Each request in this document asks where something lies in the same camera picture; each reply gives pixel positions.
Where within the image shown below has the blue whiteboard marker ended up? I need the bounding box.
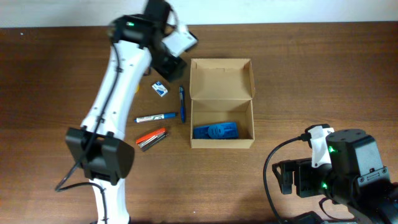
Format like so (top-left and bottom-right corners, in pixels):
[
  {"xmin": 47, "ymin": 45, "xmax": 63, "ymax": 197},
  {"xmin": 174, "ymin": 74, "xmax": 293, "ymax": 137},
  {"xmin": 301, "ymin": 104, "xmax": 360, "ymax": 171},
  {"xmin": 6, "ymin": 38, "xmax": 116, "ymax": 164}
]
[{"xmin": 134, "ymin": 113, "xmax": 178, "ymax": 123}]

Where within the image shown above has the cardboard box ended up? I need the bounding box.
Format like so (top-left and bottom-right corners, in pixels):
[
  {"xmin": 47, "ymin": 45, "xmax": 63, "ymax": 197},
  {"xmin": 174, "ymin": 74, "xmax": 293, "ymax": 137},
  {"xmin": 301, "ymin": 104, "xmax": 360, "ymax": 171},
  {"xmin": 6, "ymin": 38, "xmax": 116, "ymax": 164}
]
[{"xmin": 190, "ymin": 58, "xmax": 256, "ymax": 149}]

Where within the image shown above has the blue whiteboard eraser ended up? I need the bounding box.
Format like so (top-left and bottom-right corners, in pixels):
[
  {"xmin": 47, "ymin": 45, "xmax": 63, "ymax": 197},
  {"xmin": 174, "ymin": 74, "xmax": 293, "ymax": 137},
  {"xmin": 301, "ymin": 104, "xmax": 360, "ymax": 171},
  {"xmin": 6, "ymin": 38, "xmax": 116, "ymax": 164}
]
[{"xmin": 193, "ymin": 122, "xmax": 239, "ymax": 139}]

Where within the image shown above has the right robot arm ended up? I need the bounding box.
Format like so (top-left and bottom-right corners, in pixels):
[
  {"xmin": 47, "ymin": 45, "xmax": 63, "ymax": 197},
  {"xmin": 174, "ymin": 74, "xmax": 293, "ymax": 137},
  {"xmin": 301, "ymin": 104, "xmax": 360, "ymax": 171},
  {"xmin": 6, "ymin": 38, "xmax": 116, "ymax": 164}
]
[{"xmin": 272, "ymin": 124, "xmax": 397, "ymax": 223}]

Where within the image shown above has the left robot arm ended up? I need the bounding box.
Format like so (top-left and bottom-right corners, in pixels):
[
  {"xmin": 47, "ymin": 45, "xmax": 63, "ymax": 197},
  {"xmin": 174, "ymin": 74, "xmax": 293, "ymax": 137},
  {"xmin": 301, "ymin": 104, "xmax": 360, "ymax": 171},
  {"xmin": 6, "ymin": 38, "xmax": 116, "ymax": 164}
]
[{"xmin": 55, "ymin": 0, "xmax": 197, "ymax": 223}]

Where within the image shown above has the blue ballpoint pen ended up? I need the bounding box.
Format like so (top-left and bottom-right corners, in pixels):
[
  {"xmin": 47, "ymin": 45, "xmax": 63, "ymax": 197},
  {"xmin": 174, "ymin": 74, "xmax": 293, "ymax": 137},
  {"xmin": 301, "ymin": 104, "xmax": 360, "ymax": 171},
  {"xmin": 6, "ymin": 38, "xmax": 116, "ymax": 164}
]
[{"xmin": 179, "ymin": 85, "xmax": 186, "ymax": 123}]

